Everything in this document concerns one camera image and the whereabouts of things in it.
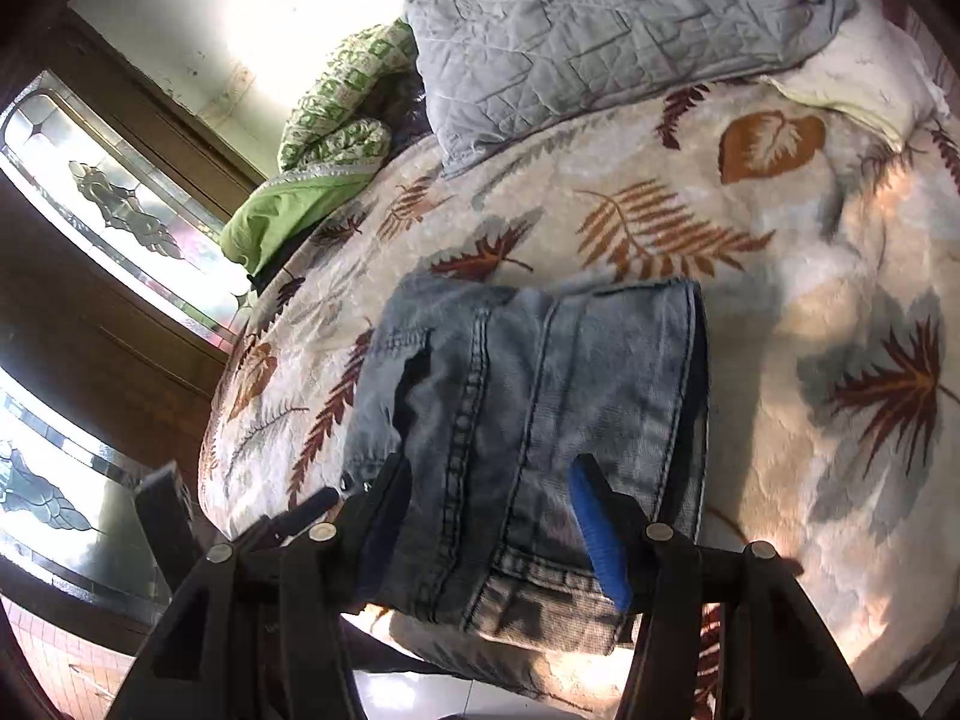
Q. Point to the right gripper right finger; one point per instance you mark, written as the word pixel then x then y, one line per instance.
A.
pixel 734 625

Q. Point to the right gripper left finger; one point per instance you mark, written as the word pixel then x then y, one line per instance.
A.
pixel 254 630

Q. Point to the grey-blue denim jeans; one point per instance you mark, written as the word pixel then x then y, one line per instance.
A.
pixel 490 392

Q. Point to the green patterned quilt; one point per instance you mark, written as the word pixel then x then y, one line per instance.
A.
pixel 331 146

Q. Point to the leaf pattern fleece blanket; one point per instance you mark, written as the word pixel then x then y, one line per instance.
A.
pixel 828 264

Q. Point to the dark purple cloth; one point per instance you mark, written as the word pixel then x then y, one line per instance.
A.
pixel 399 101

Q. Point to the white floral pillow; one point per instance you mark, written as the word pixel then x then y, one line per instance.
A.
pixel 873 73

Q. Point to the grey quilted pillow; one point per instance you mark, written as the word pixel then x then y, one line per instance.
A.
pixel 496 71

